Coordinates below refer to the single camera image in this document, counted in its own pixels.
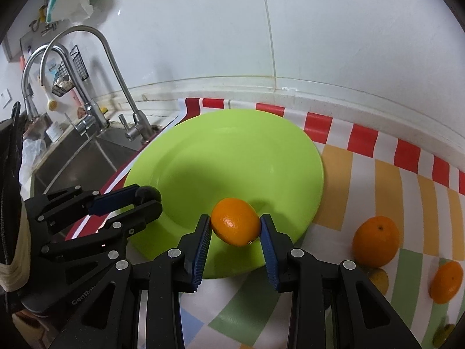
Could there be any steel sink basin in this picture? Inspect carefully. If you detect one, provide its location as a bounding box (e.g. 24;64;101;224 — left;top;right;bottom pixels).
31;127;143;196

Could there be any colourful checked tablecloth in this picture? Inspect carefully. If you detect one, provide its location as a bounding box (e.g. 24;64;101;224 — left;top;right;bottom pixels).
99;98;464;348

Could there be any orange tangerine near plate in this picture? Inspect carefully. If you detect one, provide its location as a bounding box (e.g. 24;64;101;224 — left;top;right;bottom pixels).
352;216;400;268

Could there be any steel faucet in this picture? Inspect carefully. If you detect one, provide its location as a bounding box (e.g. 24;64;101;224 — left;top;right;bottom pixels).
21;43;110;135
40;25;155;143

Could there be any wire sponge basket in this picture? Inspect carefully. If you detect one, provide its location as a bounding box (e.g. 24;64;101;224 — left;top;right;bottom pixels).
52;45;89;97

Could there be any orange tangerine middle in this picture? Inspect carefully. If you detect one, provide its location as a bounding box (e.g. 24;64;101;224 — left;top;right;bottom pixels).
429;261;464;304

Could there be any far steel faucet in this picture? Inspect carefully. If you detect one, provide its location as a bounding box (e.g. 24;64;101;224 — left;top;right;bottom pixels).
21;43;110;135

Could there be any small tan longan fruit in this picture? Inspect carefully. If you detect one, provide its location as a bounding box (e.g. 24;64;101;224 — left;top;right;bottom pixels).
365;269;389;295

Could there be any dark purple plum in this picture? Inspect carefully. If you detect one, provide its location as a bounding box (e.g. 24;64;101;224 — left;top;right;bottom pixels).
433;324;455;348

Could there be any near steel faucet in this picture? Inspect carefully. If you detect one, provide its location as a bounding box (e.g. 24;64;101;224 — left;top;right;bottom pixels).
40;25;155;143

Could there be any lime green plate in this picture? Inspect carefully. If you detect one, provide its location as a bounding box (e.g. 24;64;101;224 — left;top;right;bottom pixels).
125;110;324;260

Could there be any small orange kumquat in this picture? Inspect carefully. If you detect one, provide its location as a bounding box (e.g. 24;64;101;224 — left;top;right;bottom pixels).
210;198;261;247

